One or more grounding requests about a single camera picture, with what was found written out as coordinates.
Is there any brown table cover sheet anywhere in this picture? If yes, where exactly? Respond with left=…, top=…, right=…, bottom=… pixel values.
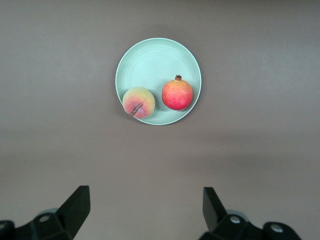
left=0, top=0, right=320, bottom=240

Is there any pale green round plate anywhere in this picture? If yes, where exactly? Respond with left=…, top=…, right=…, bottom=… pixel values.
left=115, top=37, right=203, bottom=126

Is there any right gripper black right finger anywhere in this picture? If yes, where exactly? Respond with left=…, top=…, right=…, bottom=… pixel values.
left=199, top=187, right=265, bottom=240

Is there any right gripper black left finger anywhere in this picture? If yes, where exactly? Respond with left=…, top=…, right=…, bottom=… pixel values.
left=16, top=185, right=91, bottom=240

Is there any yellow pink peach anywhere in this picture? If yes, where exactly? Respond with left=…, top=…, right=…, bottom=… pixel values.
left=122, top=86, right=156, bottom=120

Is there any red pomegranate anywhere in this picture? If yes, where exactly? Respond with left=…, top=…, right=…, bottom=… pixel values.
left=161, top=74, right=194, bottom=111

